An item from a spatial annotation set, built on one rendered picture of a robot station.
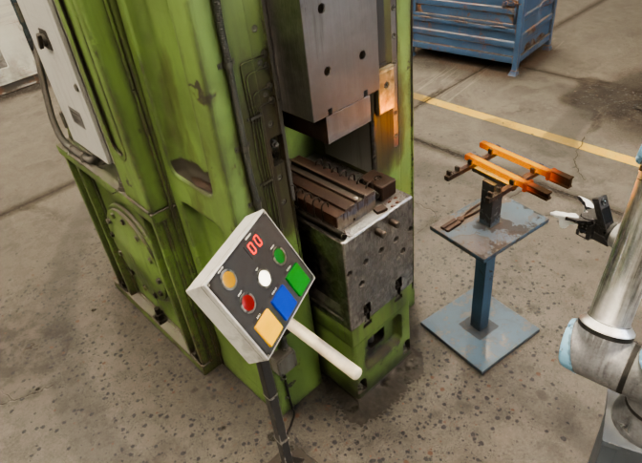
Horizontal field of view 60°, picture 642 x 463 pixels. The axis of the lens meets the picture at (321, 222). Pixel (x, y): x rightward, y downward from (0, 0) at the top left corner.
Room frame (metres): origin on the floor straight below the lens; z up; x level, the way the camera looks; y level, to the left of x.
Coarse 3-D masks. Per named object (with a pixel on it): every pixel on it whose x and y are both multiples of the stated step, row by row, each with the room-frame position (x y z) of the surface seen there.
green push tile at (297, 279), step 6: (294, 264) 1.28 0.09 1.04; (294, 270) 1.26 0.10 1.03; (300, 270) 1.27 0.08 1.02; (288, 276) 1.23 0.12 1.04; (294, 276) 1.24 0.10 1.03; (300, 276) 1.26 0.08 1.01; (306, 276) 1.27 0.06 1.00; (288, 282) 1.22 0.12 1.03; (294, 282) 1.23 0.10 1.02; (300, 282) 1.24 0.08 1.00; (306, 282) 1.26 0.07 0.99; (294, 288) 1.21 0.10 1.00; (300, 288) 1.22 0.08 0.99; (300, 294) 1.21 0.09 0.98
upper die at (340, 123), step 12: (348, 108) 1.63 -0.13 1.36; (360, 108) 1.67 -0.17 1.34; (288, 120) 1.72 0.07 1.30; (300, 120) 1.67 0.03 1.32; (324, 120) 1.58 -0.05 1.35; (336, 120) 1.60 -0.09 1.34; (348, 120) 1.63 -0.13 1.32; (360, 120) 1.67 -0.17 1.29; (300, 132) 1.68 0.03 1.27; (312, 132) 1.63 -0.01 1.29; (324, 132) 1.58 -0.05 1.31; (336, 132) 1.60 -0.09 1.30; (348, 132) 1.63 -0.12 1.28
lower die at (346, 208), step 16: (304, 160) 1.97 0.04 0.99; (304, 176) 1.84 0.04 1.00; (336, 176) 1.82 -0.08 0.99; (304, 192) 1.76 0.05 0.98; (320, 192) 1.73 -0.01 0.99; (336, 192) 1.71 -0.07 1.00; (368, 192) 1.69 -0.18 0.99; (304, 208) 1.71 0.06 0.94; (320, 208) 1.64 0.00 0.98; (336, 208) 1.63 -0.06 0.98; (352, 208) 1.62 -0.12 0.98; (368, 208) 1.67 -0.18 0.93; (336, 224) 1.57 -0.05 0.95
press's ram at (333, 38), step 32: (288, 0) 1.58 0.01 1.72; (320, 0) 1.59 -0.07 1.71; (352, 0) 1.66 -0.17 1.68; (288, 32) 1.59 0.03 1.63; (320, 32) 1.58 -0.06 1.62; (352, 32) 1.66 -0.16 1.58; (288, 64) 1.61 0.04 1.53; (320, 64) 1.57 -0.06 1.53; (352, 64) 1.65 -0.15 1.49; (288, 96) 1.62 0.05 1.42; (320, 96) 1.56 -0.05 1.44; (352, 96) 1.65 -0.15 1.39
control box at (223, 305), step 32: (256, 224) 1.30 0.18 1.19; (224, 256) 1.17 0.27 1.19; (256, 256) 1.22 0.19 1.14; (288, 256) 1.29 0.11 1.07; (192, 288) 1.08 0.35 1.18; (224, 288) 1.08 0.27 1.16; (256, 288) 1.14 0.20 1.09; (288, 288) 1.20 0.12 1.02; (224, 320) 1.04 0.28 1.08; (256, 320) 1.07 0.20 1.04; (288, 320) 1.12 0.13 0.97; (256, 352) 1.01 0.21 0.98
